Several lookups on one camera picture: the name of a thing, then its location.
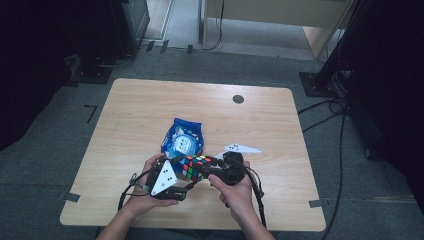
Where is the black stand base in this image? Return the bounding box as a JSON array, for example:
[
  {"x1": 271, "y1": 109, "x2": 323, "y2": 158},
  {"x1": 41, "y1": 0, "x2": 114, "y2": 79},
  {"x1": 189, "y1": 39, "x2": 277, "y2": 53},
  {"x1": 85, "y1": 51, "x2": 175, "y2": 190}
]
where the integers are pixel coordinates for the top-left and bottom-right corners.
[{"x1": 64, "y1": 53, "x2": 116, "y2": 85}]

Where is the colourful puzzle cube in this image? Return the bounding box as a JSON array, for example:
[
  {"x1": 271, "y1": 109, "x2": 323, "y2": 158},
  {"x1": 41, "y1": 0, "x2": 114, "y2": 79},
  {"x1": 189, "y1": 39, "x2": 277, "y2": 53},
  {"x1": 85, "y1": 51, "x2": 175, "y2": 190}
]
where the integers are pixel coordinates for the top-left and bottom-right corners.
[{"x1": 179, "y1": 153, "x2": 214, "y2": 183}]

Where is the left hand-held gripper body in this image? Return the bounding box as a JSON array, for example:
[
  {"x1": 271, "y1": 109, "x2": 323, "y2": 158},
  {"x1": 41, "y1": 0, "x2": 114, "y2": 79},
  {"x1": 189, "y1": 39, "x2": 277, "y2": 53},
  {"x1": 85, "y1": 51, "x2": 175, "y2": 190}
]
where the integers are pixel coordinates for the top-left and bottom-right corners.
[{"x1": 145, "y1": 156, "x2": 188, "y2": 201}]

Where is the hand-held gripper cable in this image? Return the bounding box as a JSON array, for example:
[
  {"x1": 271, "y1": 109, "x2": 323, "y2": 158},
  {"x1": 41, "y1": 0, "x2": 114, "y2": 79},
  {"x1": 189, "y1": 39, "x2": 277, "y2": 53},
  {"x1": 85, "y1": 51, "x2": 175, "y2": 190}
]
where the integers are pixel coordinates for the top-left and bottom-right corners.
[
  {"x1": 233, "y1": 159, "x2": 268, "y2": 229},
  {"x1": 117, "y1": 166, "x2": 158, "y2": 212}
]

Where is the person's lap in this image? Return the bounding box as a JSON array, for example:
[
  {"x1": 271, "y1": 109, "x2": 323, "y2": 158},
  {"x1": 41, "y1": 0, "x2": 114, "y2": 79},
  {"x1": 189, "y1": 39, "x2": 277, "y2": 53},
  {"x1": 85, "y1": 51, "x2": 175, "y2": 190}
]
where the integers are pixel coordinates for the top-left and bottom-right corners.
[{"x1": 126, "y1": 228, "x2": 248, "y2": 240}]

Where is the black cable by stand base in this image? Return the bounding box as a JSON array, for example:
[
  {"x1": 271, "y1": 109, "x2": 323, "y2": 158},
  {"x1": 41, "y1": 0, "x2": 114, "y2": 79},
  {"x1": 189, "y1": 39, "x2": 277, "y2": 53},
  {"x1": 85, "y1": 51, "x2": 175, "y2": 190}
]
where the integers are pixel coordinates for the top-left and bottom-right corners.
[{"x1": 96, "y1": 53, "x2": 136, "y2": 69}]

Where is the black metal stand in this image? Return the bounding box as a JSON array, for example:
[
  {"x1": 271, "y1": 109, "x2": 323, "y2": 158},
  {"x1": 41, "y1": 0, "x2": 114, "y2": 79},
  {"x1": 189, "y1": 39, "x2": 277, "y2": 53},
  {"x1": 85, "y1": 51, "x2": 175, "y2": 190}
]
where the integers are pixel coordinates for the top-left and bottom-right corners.
[{"x1": 298, "y1": 0, "x2": 371, "y2": 99}]

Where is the hanging black cable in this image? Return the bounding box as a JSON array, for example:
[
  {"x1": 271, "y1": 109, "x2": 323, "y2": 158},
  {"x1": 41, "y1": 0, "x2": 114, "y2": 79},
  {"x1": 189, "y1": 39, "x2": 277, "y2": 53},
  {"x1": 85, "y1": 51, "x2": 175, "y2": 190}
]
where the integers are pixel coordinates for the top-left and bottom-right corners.
[{"x1": 203, "y1": 0, "x2": 225, "y2": 52}]

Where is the light wooden furniture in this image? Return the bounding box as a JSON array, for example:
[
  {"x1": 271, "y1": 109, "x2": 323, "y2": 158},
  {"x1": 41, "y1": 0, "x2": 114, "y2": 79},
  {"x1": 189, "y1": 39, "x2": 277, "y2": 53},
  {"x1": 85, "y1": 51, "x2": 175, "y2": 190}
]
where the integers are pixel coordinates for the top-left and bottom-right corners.
[{"x1": 199, "y1": 0, "x2": 356, "y2": 61}]

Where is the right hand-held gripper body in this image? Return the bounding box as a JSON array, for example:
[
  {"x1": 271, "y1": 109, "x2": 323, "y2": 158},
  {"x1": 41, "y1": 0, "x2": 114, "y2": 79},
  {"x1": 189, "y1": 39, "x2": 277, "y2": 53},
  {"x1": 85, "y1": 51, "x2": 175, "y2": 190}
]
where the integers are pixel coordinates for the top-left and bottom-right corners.
[{"x1": 213, "y1": 143, "x2": 263, "y2": 187}]

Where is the left hand-held gripper cable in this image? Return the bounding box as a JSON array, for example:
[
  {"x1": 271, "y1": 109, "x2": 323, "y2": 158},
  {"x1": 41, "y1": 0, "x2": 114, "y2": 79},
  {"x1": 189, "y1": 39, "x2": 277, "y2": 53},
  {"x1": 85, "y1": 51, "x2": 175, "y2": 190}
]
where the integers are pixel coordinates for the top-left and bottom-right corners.
[{"x1": 117, "y1": 166, "x2": 158, "y2": 212}]

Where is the long black floor cable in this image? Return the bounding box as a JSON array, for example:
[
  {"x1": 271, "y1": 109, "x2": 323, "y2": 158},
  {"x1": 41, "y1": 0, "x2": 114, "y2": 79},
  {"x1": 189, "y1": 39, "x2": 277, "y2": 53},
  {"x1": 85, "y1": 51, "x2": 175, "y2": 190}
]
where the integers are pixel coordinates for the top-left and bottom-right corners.
[{"x1": 319, "y1": 106, "x2": 348, "y2": 240}]

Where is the person's right hand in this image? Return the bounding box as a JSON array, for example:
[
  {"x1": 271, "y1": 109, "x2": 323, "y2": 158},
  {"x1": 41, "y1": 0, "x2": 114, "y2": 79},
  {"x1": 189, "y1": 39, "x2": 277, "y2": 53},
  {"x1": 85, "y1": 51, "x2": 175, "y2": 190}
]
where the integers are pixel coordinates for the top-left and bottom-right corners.
[{"x1": 208, "y1": 161, "x2": 261, "y2": 230}]

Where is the black cabinet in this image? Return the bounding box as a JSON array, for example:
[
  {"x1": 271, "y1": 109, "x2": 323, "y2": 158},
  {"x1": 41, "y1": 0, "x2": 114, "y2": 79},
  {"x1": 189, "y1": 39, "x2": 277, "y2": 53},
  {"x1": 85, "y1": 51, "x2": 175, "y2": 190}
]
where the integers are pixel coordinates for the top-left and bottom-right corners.
[{"x1": 109, "y1": 0, "x2": 151, "y2": 59}]

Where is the right hand-held gripper cable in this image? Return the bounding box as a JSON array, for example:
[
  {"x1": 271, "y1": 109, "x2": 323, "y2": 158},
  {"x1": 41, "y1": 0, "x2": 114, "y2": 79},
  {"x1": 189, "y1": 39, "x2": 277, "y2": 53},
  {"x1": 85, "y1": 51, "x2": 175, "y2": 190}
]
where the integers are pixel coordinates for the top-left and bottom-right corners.
[{"x1": 233, "y1": 159, "x2": 268, "y2": 229}]

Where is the angled black tape mark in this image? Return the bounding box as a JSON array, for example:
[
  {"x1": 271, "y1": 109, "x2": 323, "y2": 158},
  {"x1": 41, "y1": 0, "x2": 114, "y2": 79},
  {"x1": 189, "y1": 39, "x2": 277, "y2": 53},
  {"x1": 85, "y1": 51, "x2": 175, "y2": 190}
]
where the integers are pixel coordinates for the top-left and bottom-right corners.
[{"x1": 83, "y1": 104, "x2": 98, "y2": 125}]

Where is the person's left hand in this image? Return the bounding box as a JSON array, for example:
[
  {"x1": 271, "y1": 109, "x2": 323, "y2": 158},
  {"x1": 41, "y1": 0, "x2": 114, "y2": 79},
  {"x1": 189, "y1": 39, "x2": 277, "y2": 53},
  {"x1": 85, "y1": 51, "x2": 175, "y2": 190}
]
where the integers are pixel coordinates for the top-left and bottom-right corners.
[{"x1": 121, "y1": 153, "x2": 180, "y2": 221}]

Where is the dark curtain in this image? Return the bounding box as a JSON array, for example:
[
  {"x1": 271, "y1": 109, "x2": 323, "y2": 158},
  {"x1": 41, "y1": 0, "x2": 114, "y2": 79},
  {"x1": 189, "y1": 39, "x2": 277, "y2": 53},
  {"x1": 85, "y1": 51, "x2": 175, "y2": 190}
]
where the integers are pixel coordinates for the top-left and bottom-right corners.
[
  {"x1": 333, "y1": 0, "x2": 424, "y2": 216},
  {"x1": 0, "y1": 0, "x2": 116, "y2": 153}
]

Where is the blue wet wipes pack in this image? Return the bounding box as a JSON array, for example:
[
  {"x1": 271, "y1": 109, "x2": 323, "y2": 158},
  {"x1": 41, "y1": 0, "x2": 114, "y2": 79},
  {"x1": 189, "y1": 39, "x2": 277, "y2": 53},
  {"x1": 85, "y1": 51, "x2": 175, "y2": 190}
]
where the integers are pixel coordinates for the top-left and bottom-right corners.
[{"x1": 160, "y1": 117, "x2": 205, "y2": 168}]

